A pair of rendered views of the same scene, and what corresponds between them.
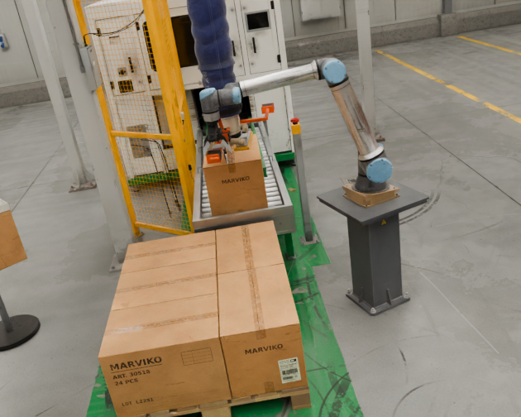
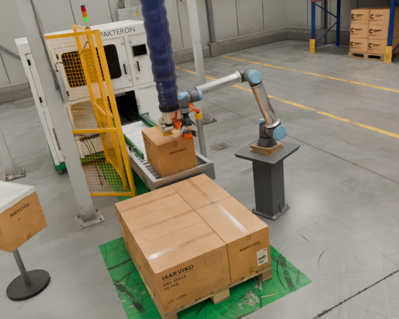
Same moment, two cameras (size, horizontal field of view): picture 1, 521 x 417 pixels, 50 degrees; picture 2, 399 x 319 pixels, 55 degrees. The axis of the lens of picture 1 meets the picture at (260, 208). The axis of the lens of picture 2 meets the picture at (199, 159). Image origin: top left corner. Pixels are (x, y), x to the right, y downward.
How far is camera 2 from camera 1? 1.29 m
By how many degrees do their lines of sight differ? 19
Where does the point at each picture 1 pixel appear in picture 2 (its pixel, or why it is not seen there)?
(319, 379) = not seen: hidden behind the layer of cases
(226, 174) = (171, 148)
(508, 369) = (361, 232)
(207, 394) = (218, 283)
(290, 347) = (263, 242)
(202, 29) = (160, 56)
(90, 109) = (62, 115)
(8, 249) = (36, 220)
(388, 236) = (278, 171)
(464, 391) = (347, 248)
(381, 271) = (276, 193)
